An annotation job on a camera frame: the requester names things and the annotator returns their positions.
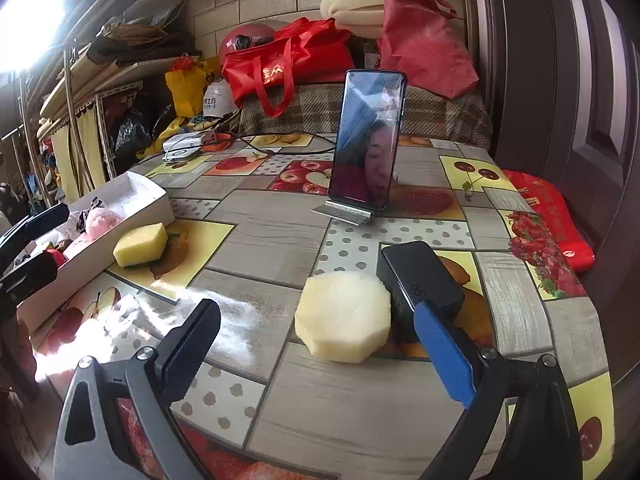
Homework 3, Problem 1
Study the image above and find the smartphone on stand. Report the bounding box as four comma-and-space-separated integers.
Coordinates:
329, 70, 407, 211

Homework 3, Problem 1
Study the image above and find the pink helmet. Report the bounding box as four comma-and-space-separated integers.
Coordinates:
218, 23, 276, 63

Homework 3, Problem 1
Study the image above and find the red plastic bag right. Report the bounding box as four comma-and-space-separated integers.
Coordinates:
504, 170, 596, 273

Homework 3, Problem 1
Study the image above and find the yellow shopping bag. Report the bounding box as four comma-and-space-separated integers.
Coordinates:
165, 55, 220, 118

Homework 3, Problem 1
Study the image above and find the red tote bag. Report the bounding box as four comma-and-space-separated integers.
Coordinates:
221, 18, 354, 118

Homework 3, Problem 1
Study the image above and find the yellow curtain shelf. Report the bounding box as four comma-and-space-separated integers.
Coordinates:
51, 104, 105, 204

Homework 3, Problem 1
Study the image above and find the metal clothes rack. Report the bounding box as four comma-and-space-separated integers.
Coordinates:
27, 46, 104, 196

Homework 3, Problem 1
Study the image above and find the black plastic bag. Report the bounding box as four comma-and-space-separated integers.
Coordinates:
113, 107, 175, 157

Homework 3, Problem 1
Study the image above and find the dark red fabric bag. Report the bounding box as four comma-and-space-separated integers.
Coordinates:
378, 0, 478, 99

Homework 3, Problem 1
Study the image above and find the white shallow box tray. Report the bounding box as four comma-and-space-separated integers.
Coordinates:
17, 171, 175, 332

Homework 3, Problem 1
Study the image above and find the pale octagonal sponge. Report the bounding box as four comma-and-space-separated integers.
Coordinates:
294, 271, 392, 363

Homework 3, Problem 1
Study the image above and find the cream foam roll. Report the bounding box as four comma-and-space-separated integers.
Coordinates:
320, 0, 384, 40

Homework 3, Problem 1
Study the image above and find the black cable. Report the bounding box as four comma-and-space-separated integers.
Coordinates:
199, 131, 339, 157

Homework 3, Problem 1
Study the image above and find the yellow sponge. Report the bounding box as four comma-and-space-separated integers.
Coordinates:
113, 222, 168, 268

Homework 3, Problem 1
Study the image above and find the red apple plush toy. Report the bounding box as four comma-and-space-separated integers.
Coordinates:
46, 248, 67, 268

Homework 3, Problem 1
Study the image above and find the white helmet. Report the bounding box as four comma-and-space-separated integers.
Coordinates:
203, 79, 238, 118

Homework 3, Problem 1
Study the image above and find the black box device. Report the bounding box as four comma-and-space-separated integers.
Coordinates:
376, 240, 464, 344

